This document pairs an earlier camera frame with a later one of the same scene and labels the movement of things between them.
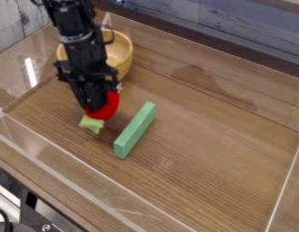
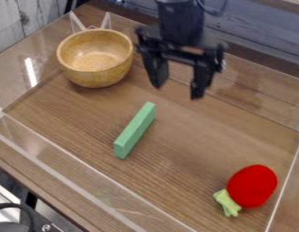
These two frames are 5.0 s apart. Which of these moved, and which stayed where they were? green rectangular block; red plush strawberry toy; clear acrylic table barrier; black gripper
Moved: black gripper; red plush strawberry toy
Stayed: clear acrylic table barrier; green rectangular block
